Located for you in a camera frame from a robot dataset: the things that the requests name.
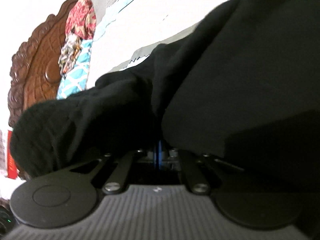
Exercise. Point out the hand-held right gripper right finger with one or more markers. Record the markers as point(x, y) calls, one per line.
point(162, 155)

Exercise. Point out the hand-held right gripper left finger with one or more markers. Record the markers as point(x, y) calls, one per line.
point(122, 170)

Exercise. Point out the black pants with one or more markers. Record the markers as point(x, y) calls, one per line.
point(225, 67)

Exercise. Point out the teal white patterned pillow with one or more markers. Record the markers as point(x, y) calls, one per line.
point(75, 80)

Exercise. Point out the red white packet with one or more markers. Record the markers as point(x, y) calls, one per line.
point(12, 155)

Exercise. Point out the carved wooden headboard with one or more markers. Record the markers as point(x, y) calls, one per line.
point(37, 62)

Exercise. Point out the white quilted bedspread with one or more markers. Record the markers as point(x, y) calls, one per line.
point(155, 12)

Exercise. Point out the red patterned cloth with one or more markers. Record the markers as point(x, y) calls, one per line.
point(81, 20)

